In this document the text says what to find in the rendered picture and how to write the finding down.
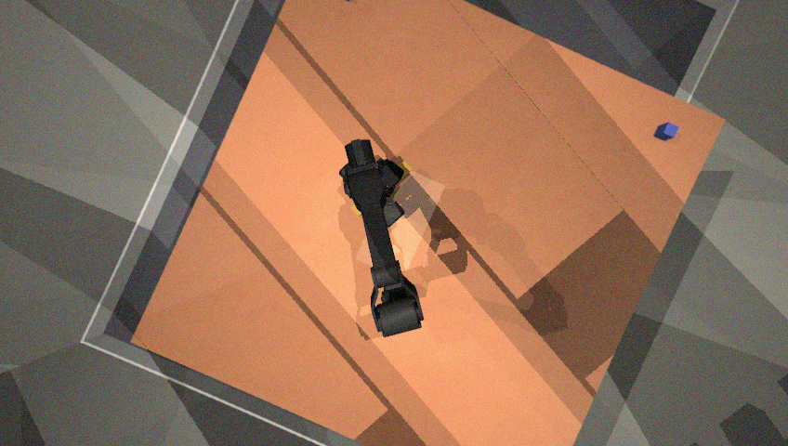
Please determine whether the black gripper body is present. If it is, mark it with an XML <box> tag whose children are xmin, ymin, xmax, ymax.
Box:
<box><xmin>339</xmin><ymin>163</ymin><xmax>404</xmax><ymax>228</ymax></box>

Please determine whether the small blue cube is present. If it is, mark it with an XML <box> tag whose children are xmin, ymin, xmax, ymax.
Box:
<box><xmin>653</xmin><ymin>122</ymin><xmax>680</xmax><ymax>141</ymax></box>

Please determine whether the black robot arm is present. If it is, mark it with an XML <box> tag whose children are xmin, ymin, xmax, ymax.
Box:
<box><xmin>342</xmin><ymin>139</ymin><xmax>424</xmax><ymax>337</ymax></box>

